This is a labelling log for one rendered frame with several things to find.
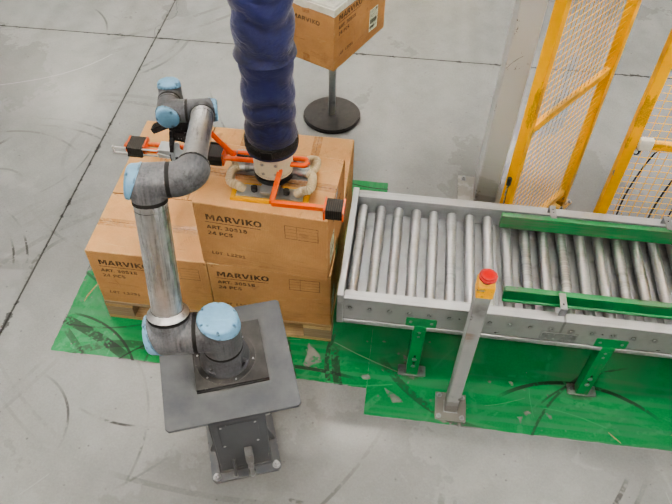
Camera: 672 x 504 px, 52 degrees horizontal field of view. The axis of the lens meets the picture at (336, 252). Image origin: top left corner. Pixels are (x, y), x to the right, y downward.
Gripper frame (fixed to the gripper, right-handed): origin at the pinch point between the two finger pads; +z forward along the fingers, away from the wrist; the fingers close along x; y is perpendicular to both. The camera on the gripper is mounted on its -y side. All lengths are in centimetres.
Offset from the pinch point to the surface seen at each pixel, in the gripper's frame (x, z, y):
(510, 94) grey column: 97, 24, 150
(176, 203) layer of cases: 19, 53, -15
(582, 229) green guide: 25, 47, 187
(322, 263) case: -20, 41, 66
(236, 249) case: -17, 40, 26
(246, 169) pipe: -0.7, 5.5, 29.8
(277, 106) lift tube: -7, -35, 47
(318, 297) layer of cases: -17, 70, 63
